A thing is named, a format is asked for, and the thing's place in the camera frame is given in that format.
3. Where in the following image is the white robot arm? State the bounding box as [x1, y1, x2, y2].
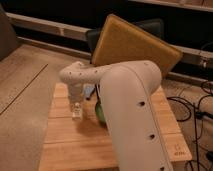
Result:
[60, 60, 173, 171]

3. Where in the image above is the black striped utensil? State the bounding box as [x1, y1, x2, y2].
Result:
[95, 84, 101, 103]

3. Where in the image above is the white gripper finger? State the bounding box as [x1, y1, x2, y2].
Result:
[70, 103, 75, 112]
[80, 103, 84, 112]

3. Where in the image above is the yellow cushion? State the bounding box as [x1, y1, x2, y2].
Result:
[92, 14, 183, 77]

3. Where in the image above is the small white bottle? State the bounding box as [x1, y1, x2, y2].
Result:
[72, 103, 83, 119]

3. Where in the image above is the black floor cable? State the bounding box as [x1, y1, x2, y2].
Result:
[166, 79, 213, 171]

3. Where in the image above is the green ceramic bowl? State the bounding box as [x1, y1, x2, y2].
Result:
[95, 101, 106, 124]

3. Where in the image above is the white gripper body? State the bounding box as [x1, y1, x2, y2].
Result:
[68, 83, 84, 103]

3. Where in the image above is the blue object on table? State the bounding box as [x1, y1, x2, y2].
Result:
[84, 85, 95, 100]

